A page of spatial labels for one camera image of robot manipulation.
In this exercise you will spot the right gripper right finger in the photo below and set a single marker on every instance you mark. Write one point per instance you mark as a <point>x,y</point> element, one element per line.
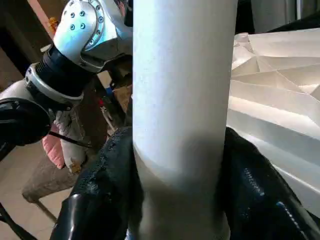
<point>257,195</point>

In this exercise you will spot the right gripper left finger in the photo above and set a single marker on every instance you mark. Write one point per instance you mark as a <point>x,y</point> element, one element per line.
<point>100,195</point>

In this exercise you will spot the white plastic table top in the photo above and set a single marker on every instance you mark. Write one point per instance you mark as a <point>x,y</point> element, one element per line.
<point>275,87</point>

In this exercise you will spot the white plastic table leg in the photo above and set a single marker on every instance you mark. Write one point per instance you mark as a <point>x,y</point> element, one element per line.
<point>182,87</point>

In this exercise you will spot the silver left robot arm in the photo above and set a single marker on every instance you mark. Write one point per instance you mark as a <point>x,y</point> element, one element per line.
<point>75,30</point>

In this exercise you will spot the white fabric bundle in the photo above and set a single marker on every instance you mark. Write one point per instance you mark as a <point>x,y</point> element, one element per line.
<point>72,150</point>

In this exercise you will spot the grey fabric stool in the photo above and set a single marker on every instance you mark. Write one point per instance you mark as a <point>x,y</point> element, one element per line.
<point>47,182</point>

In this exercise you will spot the pink padded cushion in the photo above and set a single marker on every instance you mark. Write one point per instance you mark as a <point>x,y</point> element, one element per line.
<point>53,152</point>

